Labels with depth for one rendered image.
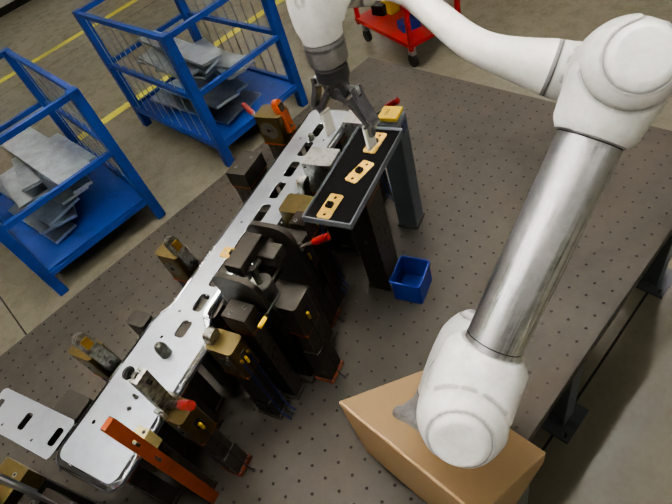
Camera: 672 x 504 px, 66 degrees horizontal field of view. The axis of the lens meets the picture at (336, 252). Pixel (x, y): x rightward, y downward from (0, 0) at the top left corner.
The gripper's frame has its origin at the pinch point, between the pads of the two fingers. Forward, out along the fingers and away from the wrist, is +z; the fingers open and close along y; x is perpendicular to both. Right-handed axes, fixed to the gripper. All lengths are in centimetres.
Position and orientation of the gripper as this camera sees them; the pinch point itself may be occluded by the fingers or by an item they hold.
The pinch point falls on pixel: (350, 136)
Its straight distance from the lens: 129.8
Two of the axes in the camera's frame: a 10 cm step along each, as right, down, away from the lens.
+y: -7.3, -3.8, 5.7
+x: -6.4, 6.7, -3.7
